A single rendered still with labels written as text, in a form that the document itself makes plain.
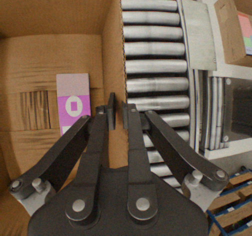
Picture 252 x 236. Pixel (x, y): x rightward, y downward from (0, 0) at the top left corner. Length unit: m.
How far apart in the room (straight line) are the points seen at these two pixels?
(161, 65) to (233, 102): 0.32
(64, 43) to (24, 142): 0.27
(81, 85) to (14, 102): 0.18
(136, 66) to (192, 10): 0.34
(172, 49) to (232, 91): 0.29
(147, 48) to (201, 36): 0.22
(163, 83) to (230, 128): 0.34
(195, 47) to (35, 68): 0.50
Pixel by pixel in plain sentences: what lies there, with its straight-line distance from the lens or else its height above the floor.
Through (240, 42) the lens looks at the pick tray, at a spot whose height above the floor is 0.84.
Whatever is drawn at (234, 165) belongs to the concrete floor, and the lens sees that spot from 2.07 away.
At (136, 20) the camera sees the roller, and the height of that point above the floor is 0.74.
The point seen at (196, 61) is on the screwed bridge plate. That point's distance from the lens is 0.48.
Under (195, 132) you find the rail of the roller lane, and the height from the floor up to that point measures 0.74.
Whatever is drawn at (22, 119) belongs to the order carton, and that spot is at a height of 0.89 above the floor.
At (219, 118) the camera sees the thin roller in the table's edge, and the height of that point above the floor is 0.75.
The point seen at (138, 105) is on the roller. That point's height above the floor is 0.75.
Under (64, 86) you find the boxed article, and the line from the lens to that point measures 0.30.
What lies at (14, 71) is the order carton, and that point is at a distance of 0.36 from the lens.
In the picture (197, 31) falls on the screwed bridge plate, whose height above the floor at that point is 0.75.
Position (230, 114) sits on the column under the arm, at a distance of 0.56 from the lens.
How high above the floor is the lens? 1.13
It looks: 86 degrees down
